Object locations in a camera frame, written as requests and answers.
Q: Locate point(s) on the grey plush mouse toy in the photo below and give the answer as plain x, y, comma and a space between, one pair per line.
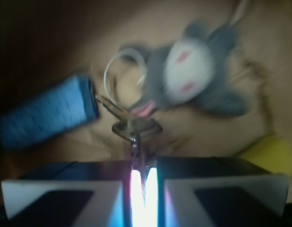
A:
190, 70

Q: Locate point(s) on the silver key bunch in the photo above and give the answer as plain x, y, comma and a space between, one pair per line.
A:
131, 127

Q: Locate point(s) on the yellow sponge piece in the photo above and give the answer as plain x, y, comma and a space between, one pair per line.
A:
272, 153

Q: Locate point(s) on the brown paper bag bin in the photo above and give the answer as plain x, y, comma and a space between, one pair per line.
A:
43, 41

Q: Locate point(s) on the blue sponge block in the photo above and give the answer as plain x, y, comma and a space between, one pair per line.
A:
56, 110

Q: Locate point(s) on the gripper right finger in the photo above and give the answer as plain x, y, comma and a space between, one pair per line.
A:
218, 192

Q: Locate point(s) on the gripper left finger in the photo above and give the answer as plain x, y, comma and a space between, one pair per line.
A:
70, 194

